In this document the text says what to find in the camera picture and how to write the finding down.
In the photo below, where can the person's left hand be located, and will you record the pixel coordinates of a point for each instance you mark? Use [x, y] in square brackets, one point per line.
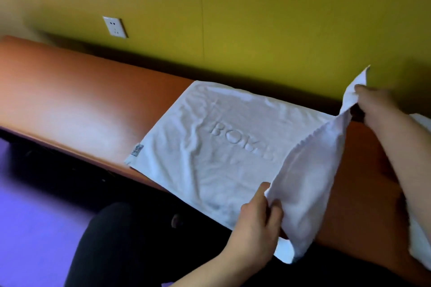
[251, 231]

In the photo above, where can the person's right hand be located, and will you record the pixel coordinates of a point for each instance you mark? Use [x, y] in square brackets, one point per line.
[375, 105]

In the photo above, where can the person's left thumb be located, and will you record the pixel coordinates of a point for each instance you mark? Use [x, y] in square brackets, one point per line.
[261, 194]

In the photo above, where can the person's right fingers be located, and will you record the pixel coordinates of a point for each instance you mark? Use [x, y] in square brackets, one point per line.
[361, 93]

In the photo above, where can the white embossed towel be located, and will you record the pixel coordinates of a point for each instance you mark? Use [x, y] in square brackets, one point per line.
[235, 155]

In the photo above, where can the person's left forearm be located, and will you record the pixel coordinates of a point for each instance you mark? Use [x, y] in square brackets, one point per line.
[208, 270]

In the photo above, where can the person's right forearm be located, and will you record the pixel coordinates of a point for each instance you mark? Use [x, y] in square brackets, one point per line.
[404, 165]

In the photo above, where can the person's black trousers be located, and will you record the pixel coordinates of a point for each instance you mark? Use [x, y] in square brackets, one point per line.
[141, 249]

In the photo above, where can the small grey towel label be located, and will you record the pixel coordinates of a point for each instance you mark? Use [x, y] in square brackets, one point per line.
[136, 150]

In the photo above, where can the white folded towel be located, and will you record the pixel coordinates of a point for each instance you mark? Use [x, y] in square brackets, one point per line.
[420, 223]

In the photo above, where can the white wall socket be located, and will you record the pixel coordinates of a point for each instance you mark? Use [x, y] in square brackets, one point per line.
[115, 26]

